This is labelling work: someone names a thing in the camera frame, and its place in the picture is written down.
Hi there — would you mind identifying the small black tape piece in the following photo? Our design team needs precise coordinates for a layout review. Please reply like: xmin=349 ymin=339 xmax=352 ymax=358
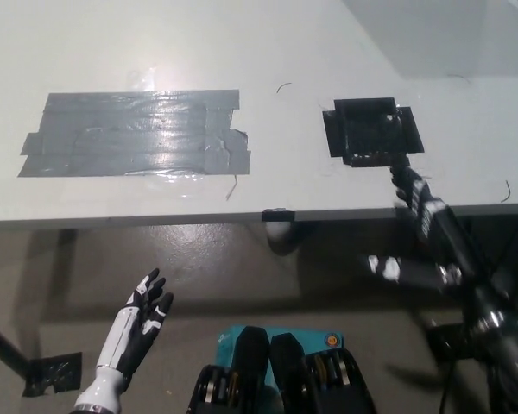
xmin=261 ymin=207 xmax=296 ymax=223

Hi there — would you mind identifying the black tape square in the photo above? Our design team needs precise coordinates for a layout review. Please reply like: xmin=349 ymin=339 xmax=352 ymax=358
xmin=321 ymin=98 xmax=426 ymax=169

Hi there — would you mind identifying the black floor tape patch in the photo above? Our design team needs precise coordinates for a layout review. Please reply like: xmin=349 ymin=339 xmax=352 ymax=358
xmin=22 ymin=352 xmax=84 ymax=398

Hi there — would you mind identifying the black box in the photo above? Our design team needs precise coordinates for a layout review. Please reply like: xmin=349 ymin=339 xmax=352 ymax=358
xmin=423 ymin=322 xmax=477 ymax=362

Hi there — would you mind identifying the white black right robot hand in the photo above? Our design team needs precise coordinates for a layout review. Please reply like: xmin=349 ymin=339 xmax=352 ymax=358
xmin=366 ymin=165 xmax=490 ymax=299

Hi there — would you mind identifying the black teal robot torso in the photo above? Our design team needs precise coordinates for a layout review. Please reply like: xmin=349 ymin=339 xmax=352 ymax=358
xmin=186 ymin=326 xmax=377 ymax=414

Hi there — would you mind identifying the white cylindrical desk foot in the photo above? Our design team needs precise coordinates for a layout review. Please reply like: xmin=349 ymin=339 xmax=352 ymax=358
xmin=265 ymin=220 xmax=301 ymax=255

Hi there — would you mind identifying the black diagonal metal bar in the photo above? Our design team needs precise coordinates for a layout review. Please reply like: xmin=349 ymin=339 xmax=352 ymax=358
xmin=0 ymin=317 xmax=32 ymax=381

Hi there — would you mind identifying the grey duct tape patch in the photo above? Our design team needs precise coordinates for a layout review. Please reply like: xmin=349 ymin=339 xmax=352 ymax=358
xmin=16 ymin=89 xmax=253 ymax=179

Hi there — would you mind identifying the black cable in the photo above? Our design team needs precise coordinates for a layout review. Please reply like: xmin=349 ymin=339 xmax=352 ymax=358
xmin=438 ymin=361 xmax=458 ymax=414

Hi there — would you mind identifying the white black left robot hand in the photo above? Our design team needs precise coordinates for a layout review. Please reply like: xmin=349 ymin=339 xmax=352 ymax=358
xmin=95 ymin=267 xmax=175 ymax=381

